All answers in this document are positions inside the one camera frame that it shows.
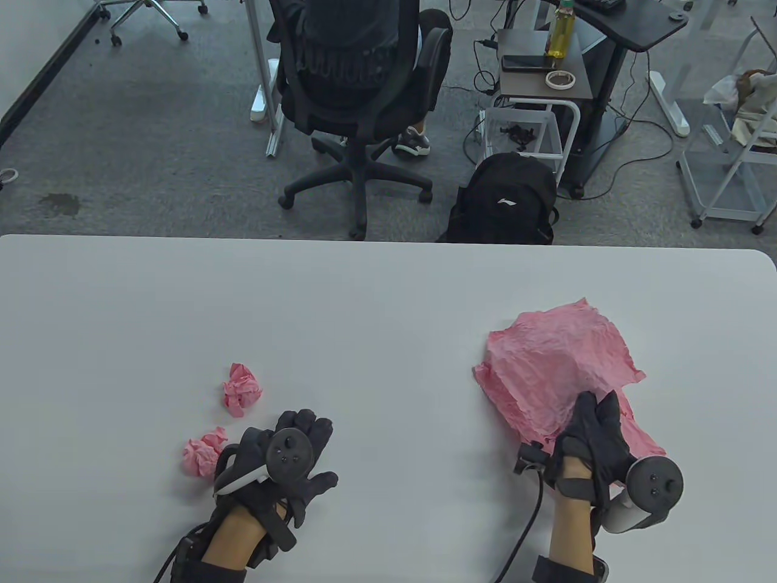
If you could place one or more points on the black white handheld controller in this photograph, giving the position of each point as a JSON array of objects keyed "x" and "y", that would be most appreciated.
[
  {"x": 655, "y": 486},
  {"x": 290, "y": 452}
]

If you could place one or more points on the grey side table white frame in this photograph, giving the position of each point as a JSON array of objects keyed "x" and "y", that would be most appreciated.
[{"x": 522, "y": 42}]

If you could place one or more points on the white wheeled rack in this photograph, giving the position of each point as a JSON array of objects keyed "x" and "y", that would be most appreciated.
[{"x": 731, "y": 194}]

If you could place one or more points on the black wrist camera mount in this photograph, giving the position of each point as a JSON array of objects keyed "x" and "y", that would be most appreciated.
[
  {"x": 529, "y": 458},
  {"x": 273, "y": 534}
]

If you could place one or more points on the yellow drink bottle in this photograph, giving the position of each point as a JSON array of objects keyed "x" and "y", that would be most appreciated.
[{"x": 559, "y": 36}]

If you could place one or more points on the black standing desk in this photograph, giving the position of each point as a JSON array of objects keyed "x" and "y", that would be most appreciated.
[{"x": 643, "y": 27}]

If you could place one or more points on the small black gadget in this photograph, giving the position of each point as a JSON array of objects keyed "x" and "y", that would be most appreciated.
[{"x": 519, "y": 136}]

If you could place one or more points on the person's left forearm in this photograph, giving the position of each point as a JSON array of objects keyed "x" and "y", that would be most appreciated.
[{"x": 234, "y": 540}]

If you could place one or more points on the black mesh office chair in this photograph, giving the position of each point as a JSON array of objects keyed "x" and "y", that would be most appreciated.
[{"x": 352, "y": 115}]

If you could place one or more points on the black backpack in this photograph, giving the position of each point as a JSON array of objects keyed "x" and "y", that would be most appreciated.
[{"x": 504, "y": 200}]

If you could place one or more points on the beige cloth bundle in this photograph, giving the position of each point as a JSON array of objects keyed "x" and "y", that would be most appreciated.
[{"x": 756, "y": 115}]

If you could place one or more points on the person's right forearm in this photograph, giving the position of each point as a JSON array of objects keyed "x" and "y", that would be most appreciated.
[{"x": 570, "y": 522}]

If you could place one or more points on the person's left hand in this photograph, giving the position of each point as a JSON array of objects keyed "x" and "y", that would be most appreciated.
[{"x": 318, "y": 437}]

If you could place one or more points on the pink crinkled paper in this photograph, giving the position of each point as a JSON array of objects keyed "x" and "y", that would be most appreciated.
[
  {"x": 241, "y": 392},
  {"x": 558, "y": 352},
  {"x": 203, "y": 455},
  {"x": 643, "y": 434}
]

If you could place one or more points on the swivel chair with chrome base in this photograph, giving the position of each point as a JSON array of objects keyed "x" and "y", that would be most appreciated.
[{"x": 161, "y": 12}]

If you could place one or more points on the black phone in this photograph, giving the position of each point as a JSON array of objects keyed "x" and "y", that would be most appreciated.
[{"x": 525, "y": 62}]

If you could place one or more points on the person's right hand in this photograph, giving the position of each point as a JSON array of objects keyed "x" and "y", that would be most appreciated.
[{"x": 598, "y": 437}]

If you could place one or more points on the white desk foot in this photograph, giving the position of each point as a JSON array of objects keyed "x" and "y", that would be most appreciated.
[{"x": 668, "y": 103}]

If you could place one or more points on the white desk leg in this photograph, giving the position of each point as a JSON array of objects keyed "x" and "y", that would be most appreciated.
[{"x": 258, "y": 48}]

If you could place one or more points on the white tape roll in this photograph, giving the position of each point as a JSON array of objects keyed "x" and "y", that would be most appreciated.
[
  {"x": 14, "y": 173},
  {"x": 561, "y": 87}
]

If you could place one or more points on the black keyboard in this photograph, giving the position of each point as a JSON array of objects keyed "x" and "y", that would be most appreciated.
[{"x": 604, "y": 4}]

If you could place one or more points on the white plastic bag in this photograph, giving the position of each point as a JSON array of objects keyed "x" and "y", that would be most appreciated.
[{"x": 722, "y": 88}]

